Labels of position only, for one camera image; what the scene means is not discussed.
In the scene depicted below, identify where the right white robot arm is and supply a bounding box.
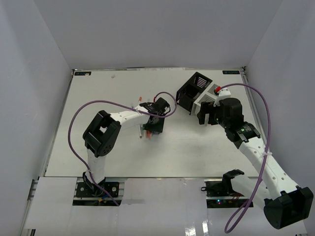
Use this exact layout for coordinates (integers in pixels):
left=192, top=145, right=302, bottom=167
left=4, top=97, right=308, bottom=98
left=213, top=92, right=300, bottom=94
left=197, top=98, right=314, bottom=229

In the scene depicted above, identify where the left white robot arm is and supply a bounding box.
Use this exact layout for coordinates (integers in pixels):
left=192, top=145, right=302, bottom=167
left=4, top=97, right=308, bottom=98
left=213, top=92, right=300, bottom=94
left=83, top=98, right=170, bottom=196

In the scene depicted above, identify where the brown capped white marker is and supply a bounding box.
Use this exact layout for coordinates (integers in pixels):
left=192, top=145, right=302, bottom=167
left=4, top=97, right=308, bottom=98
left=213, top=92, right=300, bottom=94
left=138, top=125, right=143, bottom=139

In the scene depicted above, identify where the white slotted container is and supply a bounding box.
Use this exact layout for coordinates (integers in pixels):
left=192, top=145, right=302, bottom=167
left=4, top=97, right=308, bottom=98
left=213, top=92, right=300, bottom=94
left=191, top=82, right=218, bottom=115

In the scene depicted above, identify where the black slotted container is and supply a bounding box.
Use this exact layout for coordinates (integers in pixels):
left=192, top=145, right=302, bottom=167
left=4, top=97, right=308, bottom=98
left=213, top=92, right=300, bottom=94
left=176, top=72, right=213, bottom=115

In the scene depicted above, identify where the right blue table label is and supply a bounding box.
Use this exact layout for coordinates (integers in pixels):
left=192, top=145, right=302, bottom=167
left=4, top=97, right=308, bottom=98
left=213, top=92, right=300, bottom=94
left=222, top=70, right=240, bottom=75

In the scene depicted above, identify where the blue table label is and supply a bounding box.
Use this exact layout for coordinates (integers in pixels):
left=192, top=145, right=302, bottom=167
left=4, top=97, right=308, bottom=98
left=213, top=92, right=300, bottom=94
left=74, top=71, right=91, bottom=76
left=222, top=70, right=240, bottom=75

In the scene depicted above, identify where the left blue table label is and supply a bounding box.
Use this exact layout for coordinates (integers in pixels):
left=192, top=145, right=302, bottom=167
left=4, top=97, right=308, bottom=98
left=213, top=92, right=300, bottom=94
left=74, top=71, right=91, bottom=76

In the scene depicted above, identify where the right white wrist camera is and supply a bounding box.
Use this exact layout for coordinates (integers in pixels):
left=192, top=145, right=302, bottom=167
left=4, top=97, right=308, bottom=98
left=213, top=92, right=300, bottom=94
left=214, top=87, right=231, bottom=107

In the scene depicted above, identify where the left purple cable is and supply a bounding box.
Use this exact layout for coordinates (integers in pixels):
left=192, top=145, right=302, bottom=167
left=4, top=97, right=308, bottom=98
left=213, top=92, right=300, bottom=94
left=67, top=91, right=178, bottom=207

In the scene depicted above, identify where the purple cable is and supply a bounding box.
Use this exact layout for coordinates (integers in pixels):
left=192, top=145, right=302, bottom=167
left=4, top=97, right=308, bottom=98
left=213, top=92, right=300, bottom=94
left=216, top=83, right=272, bottom=234
left=67, top=91, right=178, bottom=207

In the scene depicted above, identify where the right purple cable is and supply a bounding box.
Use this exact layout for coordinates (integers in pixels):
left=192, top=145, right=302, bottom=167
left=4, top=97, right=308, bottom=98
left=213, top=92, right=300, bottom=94
left=216, top=83, right=272, bottom=234

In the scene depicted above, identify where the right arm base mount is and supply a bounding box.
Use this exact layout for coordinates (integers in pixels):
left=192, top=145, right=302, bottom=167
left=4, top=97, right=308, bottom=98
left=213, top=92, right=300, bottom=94
left=200, top=169, right=248, bottom=209

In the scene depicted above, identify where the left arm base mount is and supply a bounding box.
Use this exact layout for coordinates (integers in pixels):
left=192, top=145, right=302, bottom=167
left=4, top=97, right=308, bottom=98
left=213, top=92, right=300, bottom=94
left=72, top=177, right=125, bottom=207

